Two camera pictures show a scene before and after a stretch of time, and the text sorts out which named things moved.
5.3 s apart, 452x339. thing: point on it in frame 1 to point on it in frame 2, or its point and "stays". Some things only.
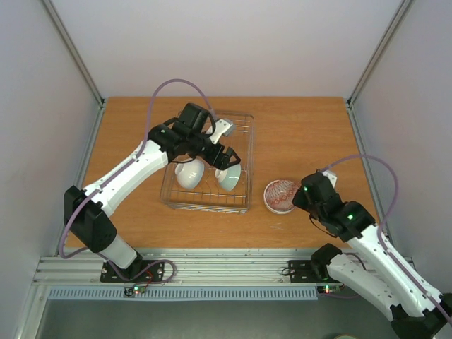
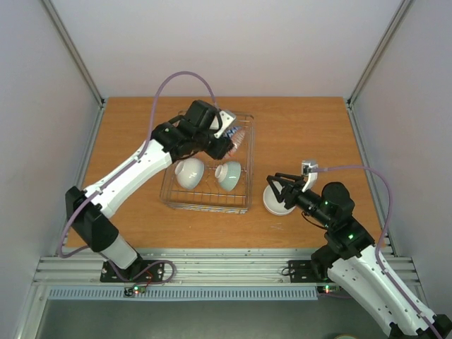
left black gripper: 214,160 to 223,147
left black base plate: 143,271 stays
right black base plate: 301,272 stays
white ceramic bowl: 190,174 stays
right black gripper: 301,202 to 289,192
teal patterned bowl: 229,177 stays
